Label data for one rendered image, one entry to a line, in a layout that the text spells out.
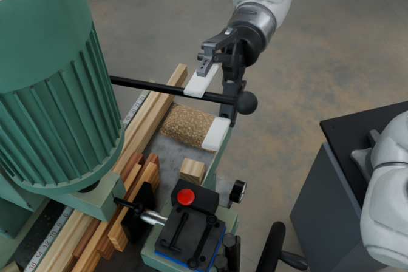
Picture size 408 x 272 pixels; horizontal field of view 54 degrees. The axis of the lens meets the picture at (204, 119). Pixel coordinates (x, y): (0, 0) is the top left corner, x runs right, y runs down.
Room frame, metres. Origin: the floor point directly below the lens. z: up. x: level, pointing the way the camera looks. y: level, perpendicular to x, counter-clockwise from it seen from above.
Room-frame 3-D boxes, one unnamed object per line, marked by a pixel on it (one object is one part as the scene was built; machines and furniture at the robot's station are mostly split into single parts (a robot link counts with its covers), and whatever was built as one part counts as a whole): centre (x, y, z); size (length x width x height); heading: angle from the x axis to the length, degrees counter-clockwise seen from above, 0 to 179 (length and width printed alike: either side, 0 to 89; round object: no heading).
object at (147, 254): (0.25, 0.02, 0.91); 0.15 x 0.14 x 0.09; 157
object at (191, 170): (0.40, 0.02, 0.92); 0.04 x 0.04 x 0.03; 72
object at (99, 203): (0.33, 0.22, 0.99); 0.14 x 0.07 x 0.09; 67
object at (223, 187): (0.50, -0.03, 0.58); 0.12 x 0.08 x 0.08; 67
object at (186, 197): (0.29, 0.03, 1.02); 0.03 x 0.03 x 0.01
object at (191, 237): (0.26, 0.02, 0.99); 0.13 x 0.11 x 0.06; 157
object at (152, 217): (0.28, 0.09, 0.95); 0.09 x 0.07 x 0.09; 157
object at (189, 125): (0.52, 0.02, 0.92); 0.14 x 0.09 x 0.04; 67
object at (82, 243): (0.32, 0.18, 0.92); 0.23 x 0.02 x 0.04; 157
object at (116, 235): (0.31, 0.13, 0.94); 0.16 x 0.02 x 0.08; 157
